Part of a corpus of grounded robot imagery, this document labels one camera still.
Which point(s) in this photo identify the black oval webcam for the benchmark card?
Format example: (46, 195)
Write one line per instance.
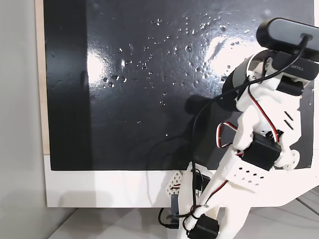
(281, 32)

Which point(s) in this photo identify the black table mat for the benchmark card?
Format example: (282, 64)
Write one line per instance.
(149, 87)

